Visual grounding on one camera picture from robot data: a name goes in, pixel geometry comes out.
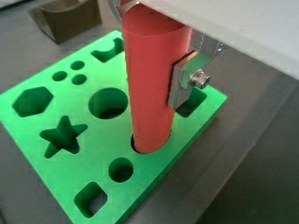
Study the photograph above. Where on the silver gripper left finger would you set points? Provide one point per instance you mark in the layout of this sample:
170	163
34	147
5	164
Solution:
118	7

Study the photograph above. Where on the black curved peg holder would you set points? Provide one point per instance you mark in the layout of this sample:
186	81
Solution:
65	18

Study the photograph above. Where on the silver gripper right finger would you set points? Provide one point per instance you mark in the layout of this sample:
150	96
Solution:
188	74

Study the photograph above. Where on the red oval peg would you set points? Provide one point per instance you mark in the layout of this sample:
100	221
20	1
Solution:
156	41

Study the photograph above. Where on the green shape sorting board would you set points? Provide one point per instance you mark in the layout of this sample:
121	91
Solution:
68	118

